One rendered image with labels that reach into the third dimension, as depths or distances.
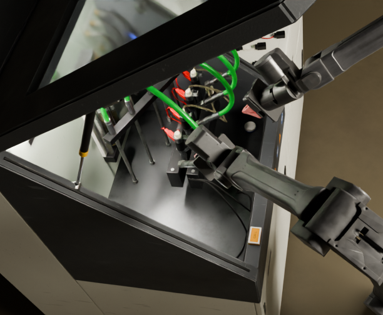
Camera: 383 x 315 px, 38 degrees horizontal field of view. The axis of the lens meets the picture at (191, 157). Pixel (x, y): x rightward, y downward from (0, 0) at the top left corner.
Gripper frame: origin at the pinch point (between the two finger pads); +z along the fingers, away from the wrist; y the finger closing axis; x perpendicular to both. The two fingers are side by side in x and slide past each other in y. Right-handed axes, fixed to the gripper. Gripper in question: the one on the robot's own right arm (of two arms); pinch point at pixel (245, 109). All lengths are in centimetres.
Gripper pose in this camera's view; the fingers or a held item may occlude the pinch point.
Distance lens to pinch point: 147.2
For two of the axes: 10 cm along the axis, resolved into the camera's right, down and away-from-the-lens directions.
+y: -7.3, -6.1, -3.0
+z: -5.1, 2.0, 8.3
